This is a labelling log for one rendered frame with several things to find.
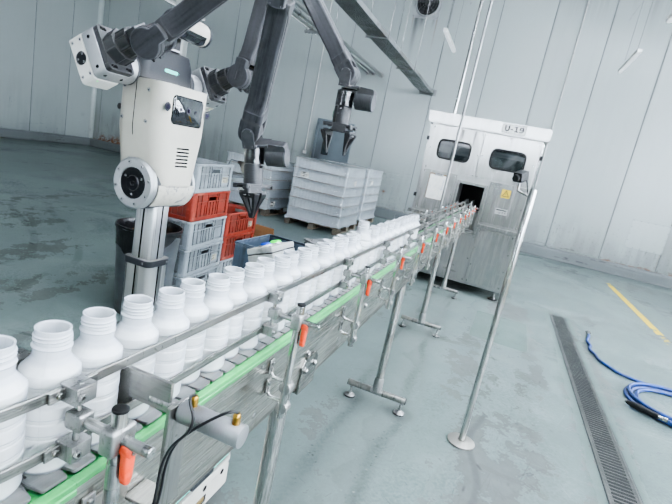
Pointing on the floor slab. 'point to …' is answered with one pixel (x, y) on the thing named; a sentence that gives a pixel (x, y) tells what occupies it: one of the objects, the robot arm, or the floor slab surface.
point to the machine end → (480, 190)
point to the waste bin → (131, 251)
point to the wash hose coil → (639, 392)
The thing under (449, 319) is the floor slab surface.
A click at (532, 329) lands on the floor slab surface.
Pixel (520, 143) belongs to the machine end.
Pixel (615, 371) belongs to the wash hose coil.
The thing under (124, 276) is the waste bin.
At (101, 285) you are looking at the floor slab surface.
